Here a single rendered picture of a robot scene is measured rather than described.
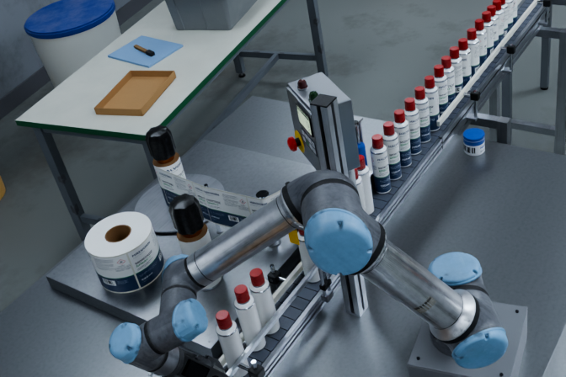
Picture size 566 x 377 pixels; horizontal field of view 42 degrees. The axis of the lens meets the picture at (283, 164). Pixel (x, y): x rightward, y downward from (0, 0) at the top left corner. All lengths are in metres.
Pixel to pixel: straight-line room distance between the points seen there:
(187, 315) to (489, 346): 0.61
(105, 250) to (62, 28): 2.70
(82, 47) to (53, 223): 1.14
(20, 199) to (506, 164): 2.94
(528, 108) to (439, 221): 2.17
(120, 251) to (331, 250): 0.95
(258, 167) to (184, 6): 1.51
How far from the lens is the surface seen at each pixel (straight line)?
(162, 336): 1.50
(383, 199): 2.31
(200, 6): 3.82
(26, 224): 4.30
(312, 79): 1.77
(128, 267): 2.15
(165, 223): 2.39
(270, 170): 2.52
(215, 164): 2.62
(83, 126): 3.29
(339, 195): 1.34
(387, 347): 1.95
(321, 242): 1.30
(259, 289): 1.84
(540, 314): 2.03
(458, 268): 1.66
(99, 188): 4.34
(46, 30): 4.72
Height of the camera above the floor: 2.31
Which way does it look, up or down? 34 degrees down
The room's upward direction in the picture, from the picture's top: 12 degrees counter-clockwise
